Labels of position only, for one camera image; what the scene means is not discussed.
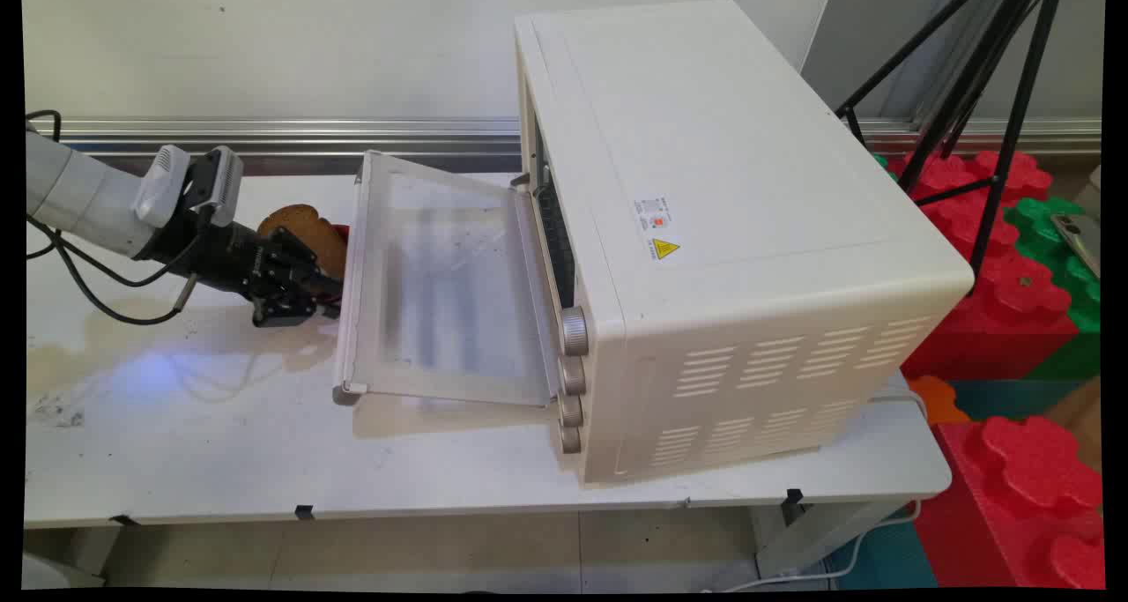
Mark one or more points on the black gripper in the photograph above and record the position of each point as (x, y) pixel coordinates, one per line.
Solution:
(231, 259)

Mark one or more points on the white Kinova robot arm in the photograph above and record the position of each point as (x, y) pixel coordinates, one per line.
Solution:
(75, 192)

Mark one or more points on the brown bread slice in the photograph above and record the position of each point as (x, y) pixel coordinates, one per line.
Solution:
(310, 228)

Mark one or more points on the glass oven door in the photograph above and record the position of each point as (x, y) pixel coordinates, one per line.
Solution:
(441, 285)

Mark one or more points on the silver oven knob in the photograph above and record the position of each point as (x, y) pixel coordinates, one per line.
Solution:
(571, 410)
(570, 439)
(575, 330)
(573, 375)

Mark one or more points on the white toaster oven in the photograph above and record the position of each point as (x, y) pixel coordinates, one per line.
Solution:
(731, 223)

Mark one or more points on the teal foam floor mat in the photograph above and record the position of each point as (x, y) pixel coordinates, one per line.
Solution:
(881, 553)

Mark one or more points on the orange foam tile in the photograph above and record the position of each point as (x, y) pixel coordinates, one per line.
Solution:
(936, 397)

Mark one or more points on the black tripod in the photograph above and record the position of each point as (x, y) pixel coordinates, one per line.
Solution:
(978, 100)

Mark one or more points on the green foam block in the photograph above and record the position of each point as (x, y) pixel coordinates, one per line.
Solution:
(1062, 258)

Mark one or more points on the smartphone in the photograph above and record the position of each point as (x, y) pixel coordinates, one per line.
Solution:
(1080, 237)

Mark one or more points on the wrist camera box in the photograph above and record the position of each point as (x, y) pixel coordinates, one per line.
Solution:
(189, 183)

